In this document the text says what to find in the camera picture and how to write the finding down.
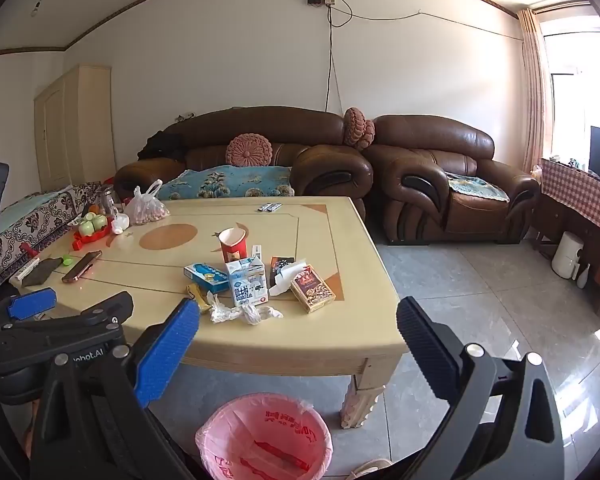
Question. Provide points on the blue and white medicine box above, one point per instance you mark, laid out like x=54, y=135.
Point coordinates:
x=204, y=275

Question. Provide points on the black clothing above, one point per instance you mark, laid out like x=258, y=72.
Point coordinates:
x=159, y=147

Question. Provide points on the white and blue milk carton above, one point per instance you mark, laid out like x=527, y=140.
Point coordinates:
x=247, y=287

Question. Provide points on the glass teapot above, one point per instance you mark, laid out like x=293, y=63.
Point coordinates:
x=108, y=200

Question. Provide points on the white remote control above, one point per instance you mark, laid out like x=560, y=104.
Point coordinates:
x=23, y=271

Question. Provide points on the brown leather sofa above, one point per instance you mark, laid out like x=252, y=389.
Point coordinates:
x=320, y=160

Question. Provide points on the brown and red box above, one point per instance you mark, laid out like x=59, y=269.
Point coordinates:
x=312, y=290

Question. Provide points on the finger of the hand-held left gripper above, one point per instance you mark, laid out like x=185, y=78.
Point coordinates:
x=104, y=310
x=29, y=302

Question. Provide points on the rose gold smartphone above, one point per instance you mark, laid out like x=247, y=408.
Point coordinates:
x=82, y=266

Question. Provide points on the blue floral sofa cover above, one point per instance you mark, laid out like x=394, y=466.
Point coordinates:
x=219, y=182

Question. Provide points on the black and orange cardboard box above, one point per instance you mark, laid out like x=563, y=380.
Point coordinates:
x=279, y=266

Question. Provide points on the red paper cup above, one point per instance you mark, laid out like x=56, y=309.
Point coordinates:
x=232, y=250

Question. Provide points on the cream wardrobe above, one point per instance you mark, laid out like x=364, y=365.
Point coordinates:
x=74, y=130

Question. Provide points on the small green plastic cap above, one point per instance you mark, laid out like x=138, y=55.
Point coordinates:
x=67, y=260

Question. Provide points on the white round appliance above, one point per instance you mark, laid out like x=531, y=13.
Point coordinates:
x=566, y=255

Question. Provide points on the round pink knitted cushion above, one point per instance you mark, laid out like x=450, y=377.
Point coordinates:
x=250, y=150

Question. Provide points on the small white bottle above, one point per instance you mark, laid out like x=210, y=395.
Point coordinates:
x=583, y=276

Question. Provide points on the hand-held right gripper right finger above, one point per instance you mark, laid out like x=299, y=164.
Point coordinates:
x=425, y=342

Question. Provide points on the white shoe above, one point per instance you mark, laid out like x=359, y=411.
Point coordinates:
x=370, y=469

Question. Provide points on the pink curtain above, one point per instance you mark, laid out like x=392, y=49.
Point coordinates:
x=532, y=85

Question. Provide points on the pink lined waste bin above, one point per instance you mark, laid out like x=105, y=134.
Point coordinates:
x=229, y=435

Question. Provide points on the ceiling light bulb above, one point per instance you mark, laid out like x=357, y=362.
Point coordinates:
x=36, y=9

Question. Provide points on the white tissue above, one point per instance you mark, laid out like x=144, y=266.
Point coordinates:
x=282, y=284

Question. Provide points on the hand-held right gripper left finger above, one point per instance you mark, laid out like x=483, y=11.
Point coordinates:
x=167, y=345

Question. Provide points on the yellow snack wrapper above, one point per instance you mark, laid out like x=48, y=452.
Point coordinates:
x=199, y=296

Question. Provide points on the clear plastic bag of nuts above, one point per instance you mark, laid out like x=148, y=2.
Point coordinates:
x=147, y=210

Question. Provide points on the blue armchair seat cover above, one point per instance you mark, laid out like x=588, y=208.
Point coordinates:
x=475, y=187

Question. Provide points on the beige wooden coffee table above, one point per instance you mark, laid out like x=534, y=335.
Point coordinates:
x=300, y=345

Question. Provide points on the small white barcode box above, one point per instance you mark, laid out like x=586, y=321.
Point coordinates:
x=256, y=252

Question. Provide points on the red plastic tray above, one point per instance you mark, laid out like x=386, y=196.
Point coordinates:
x=102, y=234

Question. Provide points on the red checkered tablecloth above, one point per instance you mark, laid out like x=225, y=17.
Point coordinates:
x=580, y=195

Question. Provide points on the dark wooden cabinet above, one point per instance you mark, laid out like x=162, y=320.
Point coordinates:
x=555, y=220

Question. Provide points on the floral patterned bed cover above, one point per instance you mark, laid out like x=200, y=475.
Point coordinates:
x=54, y=210

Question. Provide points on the teal blanket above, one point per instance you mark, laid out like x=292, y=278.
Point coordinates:
x=19, y=212

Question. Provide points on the small white plastic bag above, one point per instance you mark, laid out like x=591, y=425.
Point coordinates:
x=119, y=222

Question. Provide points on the clear plastic wrapper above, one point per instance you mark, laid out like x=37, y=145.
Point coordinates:
x=229, y=314

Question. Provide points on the brown leather armchair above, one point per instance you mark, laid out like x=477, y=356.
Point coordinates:
x=430, y=160

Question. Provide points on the window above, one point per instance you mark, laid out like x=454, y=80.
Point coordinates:
x=575, y=110

